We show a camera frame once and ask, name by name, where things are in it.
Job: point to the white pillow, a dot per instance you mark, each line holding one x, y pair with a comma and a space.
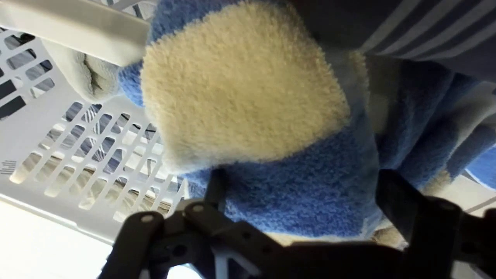
41, 241

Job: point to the blue and white striped towel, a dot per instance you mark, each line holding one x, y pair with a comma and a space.
249, 93

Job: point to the white cloth in basket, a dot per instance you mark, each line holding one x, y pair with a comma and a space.
79, 66

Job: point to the blue plaid duvet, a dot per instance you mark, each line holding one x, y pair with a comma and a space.
413, 24

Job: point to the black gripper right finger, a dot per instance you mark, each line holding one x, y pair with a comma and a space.
444, 241

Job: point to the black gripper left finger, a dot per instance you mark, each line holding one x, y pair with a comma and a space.
172, 248

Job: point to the white plastic washing basket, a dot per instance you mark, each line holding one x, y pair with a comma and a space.
63, 139

